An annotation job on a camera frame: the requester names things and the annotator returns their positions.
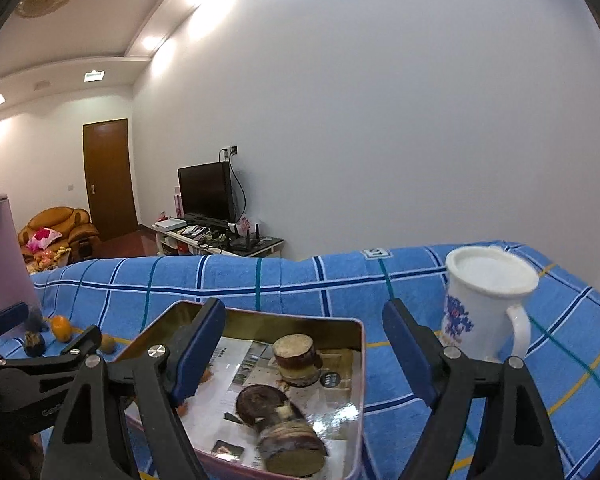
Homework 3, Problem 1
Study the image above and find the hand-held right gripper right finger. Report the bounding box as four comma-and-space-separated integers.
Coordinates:
381, 298, 566, 480

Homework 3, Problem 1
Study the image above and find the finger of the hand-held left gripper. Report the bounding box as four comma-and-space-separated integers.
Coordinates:
0, 227, 31, 361
0, 325, 103, 411

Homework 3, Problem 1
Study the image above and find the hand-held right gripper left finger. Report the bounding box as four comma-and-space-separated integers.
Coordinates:
41, 297, 227, 480

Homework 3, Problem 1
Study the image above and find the orange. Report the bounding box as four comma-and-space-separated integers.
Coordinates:
50, 316, 73, 343

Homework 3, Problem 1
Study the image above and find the short sugarcane piece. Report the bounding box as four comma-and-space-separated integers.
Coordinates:
272, 333, 324, 387

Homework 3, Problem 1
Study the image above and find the pink tin box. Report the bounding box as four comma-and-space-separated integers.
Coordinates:
112, 300, 367, 480

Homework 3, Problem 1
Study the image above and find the long sugarcane piece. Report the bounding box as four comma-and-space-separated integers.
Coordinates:
256, 405, 328, 477

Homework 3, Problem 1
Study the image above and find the printed paper leaflet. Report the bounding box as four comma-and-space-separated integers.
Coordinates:
180, 337, 361, 476

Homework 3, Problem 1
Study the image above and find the white mug with blue print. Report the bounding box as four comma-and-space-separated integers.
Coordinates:
445, 245, 540, 363

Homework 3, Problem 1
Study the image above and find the pink flower cushion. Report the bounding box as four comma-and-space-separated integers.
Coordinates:
26, 227, 63, 251

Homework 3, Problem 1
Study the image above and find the blue plaid blanket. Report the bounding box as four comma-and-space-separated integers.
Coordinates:
27, 240, 600, 480

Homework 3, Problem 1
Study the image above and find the brown leather sofa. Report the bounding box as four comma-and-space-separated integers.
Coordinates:
17, 207, 102, 264

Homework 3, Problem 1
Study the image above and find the white television stand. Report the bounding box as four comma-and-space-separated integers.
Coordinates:
151, 220, 285, 259

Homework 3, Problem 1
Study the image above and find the brown wooden door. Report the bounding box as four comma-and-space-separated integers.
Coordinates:
82, 118, 140, 242

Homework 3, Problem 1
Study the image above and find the black television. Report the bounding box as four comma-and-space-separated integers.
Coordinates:
177, 161, 237, 224

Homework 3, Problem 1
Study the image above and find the black power cable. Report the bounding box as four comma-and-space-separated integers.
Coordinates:
230, 156, 248, 223

